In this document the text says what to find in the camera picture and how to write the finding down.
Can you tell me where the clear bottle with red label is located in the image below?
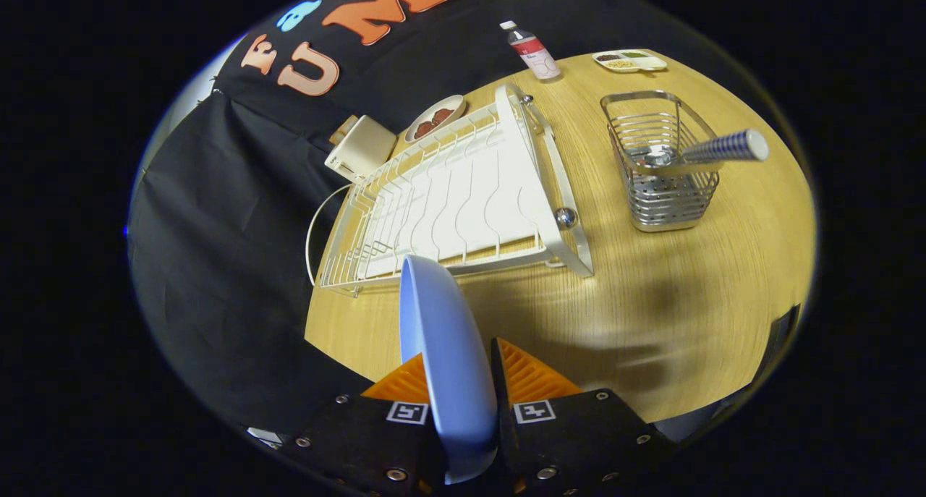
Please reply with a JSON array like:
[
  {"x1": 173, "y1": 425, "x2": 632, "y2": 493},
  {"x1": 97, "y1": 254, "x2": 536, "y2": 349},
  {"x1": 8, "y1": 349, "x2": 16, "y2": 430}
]
[{"x1": 499, "y1": 20, "x2": 563, "y2": 82}]

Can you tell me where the white dish rack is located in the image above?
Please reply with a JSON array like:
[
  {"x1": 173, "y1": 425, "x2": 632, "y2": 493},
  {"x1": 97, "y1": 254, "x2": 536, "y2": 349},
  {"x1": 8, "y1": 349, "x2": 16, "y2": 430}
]
[{"x1": 318, "y1": 83, "x2": 595, "y2": 299}]

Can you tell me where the small white divided dish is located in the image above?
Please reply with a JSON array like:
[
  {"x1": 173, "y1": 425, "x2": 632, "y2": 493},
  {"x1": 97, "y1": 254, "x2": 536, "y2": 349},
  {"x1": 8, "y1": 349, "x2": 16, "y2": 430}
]
[{"x1": 592, "y1": 49, "x2": 668, "y2": 73}]

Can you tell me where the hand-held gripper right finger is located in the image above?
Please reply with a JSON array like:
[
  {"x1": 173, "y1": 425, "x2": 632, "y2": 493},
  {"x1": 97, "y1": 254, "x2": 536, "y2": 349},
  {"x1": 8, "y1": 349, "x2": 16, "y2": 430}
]
[{"x1": 490, "y1": 336, "x2": 677, "y2": 497}]

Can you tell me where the metal wire basket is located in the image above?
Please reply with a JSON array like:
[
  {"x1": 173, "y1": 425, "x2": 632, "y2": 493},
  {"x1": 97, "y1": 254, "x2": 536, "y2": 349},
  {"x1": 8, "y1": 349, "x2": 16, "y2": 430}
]
[{"x1": 600, "y1": 90, "x2": 722, "y2": 233}]

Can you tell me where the blue plate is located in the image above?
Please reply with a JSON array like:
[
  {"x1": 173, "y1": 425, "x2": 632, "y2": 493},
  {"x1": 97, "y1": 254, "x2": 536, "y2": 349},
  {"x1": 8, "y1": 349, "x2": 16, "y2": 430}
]
[{"x1": 399, "y1": 254, "x2": 500, "y2": 485}]

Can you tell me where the beige plate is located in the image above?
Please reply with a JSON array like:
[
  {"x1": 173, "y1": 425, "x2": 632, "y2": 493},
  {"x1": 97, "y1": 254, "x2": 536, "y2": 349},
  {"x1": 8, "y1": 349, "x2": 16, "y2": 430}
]
[{"x1": 404, "y1": 94, "x2": 467, "y2": 145}]

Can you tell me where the white toaster cable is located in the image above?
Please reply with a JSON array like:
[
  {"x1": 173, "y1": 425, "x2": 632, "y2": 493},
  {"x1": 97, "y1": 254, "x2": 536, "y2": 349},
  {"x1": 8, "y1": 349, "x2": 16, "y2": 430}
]
[{"x1": 305, "y1": 184, "x2": 352, "y2": 286}]

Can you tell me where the spoon with striped handle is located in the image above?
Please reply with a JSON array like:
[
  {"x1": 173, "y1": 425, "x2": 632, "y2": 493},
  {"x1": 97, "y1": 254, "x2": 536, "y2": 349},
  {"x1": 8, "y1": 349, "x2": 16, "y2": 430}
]
[{"x1": 644, "y1": 128, "x2": 770, "y2": 169}]

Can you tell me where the white toaster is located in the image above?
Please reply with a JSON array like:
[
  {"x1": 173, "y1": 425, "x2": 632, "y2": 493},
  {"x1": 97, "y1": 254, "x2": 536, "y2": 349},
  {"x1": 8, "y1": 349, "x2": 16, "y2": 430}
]
[{"x1": 324, "y1": 115, "x2": 397, "y2": 185}]

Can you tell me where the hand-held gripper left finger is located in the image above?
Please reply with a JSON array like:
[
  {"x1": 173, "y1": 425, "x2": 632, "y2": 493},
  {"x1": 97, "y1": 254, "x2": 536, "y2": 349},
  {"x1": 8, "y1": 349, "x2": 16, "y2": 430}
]
[{"x1": 286, "y1": 352, "x2": 446, "y2": 497}]

